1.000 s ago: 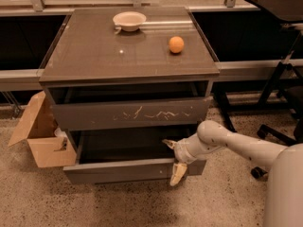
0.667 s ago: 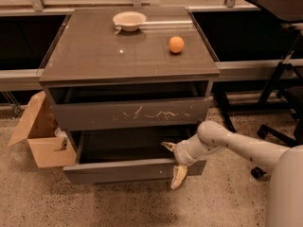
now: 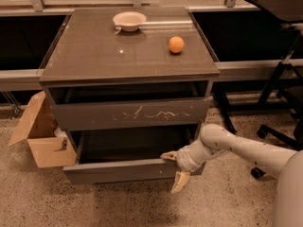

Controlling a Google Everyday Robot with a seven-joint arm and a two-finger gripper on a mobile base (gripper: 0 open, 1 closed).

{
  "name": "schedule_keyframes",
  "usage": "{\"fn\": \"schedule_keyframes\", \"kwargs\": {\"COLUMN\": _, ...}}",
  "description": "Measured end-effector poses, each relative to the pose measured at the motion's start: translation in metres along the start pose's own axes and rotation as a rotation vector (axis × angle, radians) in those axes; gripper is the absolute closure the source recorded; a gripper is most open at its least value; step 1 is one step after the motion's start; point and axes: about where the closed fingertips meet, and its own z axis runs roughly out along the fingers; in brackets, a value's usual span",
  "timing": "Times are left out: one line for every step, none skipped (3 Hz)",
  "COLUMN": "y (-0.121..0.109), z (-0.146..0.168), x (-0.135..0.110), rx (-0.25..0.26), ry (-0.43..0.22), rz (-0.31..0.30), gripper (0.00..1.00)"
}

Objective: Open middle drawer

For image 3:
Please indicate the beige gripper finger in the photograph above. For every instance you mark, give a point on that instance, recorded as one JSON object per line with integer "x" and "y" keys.
{"x": 181, "y": 179}
{"x": 171, "y": 155}

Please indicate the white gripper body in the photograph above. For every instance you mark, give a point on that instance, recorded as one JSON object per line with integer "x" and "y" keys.
{"x": 184, "y": 160}

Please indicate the grey drawer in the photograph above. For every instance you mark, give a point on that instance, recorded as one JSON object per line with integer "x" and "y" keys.
{"x": 130, "y": 114}
{"x": 128, "y": 155}

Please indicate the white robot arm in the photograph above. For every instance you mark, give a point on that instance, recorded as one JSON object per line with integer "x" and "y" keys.
{"x": 286, "y": 165}

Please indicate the grey three-drawer cabinet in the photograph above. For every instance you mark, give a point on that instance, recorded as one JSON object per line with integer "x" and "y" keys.
{"x": 96, "y": 62}

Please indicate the grey top drawer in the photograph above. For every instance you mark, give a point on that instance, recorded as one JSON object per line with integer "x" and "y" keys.
{"x": 130, "y": 114}

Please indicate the open cardboard box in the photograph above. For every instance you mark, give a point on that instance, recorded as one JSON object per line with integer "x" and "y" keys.
{"x": 36, "y": 126}

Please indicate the black office chair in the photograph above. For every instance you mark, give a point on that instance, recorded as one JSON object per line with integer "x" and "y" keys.
{"x": 294, "y": 97}

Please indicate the orange fruit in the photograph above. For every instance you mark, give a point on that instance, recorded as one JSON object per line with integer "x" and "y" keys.
{"x": 176, "y": 44}

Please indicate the white plastic item in box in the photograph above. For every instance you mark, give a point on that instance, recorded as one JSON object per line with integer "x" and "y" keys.
{"x": 59, "y": 133}

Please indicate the white bowl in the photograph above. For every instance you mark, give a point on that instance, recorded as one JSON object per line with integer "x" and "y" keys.
{"x": 129, "y": 21}

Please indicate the black side table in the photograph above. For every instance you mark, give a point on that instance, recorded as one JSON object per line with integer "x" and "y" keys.
{"x": 289, "y": 14}

